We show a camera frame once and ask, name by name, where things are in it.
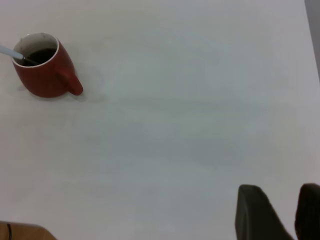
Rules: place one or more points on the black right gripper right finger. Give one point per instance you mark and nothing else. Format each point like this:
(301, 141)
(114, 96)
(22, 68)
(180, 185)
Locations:
(310, 212)

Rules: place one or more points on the dark coffee liquid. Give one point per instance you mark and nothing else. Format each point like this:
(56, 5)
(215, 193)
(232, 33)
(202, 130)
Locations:
(42, 55)

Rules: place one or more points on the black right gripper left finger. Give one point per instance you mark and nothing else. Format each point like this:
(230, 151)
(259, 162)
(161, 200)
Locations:
(257, 217)

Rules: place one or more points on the red ceramic cup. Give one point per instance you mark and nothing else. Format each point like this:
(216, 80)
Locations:
(45, 81)

